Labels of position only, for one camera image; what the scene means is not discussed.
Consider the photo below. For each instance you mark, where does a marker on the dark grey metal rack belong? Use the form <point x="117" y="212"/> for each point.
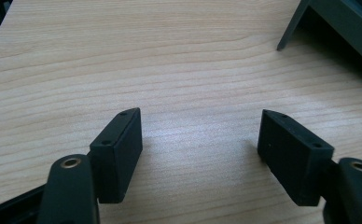
<point x="344" y="25"/>

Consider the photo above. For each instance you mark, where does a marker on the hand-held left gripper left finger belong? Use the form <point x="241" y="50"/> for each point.
<point x="120" y="161"/>

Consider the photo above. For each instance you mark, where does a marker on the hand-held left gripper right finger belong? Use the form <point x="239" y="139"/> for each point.
<point x="291" y="158"/>

